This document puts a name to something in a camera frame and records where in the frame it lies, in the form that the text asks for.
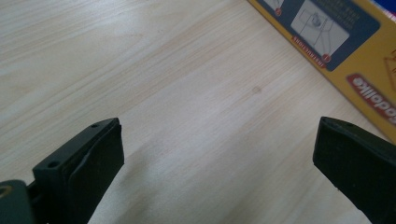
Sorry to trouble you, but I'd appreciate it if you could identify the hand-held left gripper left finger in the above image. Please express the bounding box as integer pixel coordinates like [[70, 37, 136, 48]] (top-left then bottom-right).
[[32, 117, 125, 224]]

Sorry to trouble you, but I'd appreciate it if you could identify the yellow and blue cardboard box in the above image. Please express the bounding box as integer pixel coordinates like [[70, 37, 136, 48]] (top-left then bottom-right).
[[247, 0, 396, 145]]

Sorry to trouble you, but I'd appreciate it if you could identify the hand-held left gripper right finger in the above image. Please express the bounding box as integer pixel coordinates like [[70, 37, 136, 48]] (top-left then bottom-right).
[[312, 116, 396, 224]]

